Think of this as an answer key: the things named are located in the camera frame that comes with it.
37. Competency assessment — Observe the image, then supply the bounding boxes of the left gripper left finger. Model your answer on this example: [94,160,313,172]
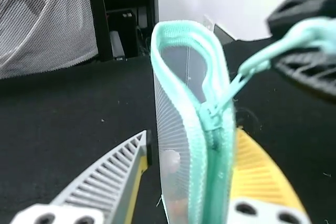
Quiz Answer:
[12,129,154,224]

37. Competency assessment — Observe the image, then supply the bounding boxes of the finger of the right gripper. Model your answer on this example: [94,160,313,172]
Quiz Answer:
[266,0,336,38]
[272,47,336,101]

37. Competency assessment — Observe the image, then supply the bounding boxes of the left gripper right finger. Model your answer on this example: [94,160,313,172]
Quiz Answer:
[227,126,313,224]

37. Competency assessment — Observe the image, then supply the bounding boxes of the clear pouch with mint zipper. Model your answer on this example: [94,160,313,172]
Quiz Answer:
[150,16,336,224]

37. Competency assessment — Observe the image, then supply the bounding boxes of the mesh back office chair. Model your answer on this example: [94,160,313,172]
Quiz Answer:
[0,0,109,80]

